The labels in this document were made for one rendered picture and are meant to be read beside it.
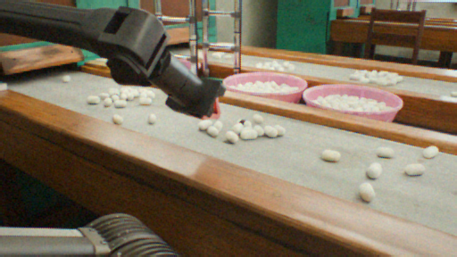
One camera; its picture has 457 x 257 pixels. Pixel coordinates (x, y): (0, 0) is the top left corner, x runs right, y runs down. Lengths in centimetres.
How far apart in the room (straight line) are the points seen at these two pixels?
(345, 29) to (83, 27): 314
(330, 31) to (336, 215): 316
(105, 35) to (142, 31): 5
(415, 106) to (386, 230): 70
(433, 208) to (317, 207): 19
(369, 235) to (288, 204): 11
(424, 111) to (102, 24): 91
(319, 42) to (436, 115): 255
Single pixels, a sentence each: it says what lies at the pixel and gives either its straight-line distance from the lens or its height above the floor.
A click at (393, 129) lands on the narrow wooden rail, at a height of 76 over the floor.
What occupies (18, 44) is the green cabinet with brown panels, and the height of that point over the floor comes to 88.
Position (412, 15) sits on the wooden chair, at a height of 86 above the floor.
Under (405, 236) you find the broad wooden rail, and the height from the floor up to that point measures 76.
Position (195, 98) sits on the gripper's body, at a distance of 62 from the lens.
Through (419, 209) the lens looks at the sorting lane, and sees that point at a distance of 64.
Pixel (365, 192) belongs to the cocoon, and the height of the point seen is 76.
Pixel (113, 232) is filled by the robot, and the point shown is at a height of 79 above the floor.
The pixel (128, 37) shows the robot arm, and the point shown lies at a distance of 52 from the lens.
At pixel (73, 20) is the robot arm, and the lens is 60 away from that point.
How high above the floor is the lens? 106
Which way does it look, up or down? 21 degrees down
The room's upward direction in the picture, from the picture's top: straight up
